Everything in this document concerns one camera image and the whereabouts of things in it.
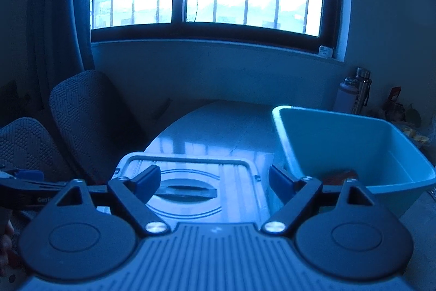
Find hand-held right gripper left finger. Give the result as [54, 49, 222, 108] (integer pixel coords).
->
[54, 166, 168, 237]

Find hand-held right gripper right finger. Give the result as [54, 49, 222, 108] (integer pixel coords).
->
[262, 164, 377, 234]

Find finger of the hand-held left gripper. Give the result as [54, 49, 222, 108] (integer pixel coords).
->
[0, 169, 69, 188]

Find glossy desktop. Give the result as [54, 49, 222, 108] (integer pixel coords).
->
[143, 100, 436, 291]

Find grey woven chair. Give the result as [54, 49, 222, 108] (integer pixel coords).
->
[49, 70, 148, 183]
[0, 117, 73, 183]

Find clear plastic storage box lid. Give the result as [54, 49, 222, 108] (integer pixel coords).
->
[116, 151, 273, 227]

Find red packet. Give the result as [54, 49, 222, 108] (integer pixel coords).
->
[322, 169, 358, 186]

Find blue plastic bin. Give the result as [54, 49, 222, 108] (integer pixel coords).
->
[272, 105, 436, 218]

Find white bottle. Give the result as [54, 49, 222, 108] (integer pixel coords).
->
[333, 77, 360, 114]

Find steel thermos bottle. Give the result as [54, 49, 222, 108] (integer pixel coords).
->
[354, 68, 373, 116]

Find red package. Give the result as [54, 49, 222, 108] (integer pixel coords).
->
[385, 86, 404, 114]

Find pale snack pieces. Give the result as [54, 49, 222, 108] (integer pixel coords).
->
[402, 127, 432, 146]

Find green round object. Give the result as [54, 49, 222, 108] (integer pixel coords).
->
[404, 105, 423, 128]

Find dark curtain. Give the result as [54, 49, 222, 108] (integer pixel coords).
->
[31, 0, 96, 109]

